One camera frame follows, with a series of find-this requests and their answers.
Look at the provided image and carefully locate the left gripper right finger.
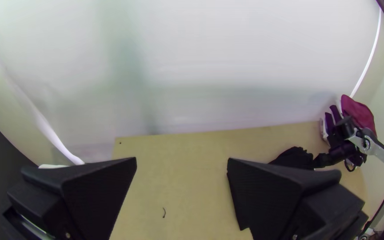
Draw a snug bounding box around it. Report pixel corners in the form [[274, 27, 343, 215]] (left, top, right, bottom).
[[227, 157, 369, 240]]

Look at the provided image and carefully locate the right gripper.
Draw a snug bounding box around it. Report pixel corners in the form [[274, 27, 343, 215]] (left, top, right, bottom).
[[313, 142, 360, 168]]

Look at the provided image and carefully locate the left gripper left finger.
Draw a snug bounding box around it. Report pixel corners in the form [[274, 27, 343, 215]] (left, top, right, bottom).
[[7, 157, 138, 240]]

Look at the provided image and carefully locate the black t-shirt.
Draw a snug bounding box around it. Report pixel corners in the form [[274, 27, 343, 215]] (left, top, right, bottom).
[[268, 146, 316, 171]]

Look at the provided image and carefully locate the pile of folded clothes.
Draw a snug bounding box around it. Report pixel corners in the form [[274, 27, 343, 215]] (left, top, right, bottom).
[[318, 94, 378, 144]]

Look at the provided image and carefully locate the white wall trim strip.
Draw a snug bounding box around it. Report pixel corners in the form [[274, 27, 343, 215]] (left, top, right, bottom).
[[0, 6, 86, 166], [349, 8, 383, 99]]

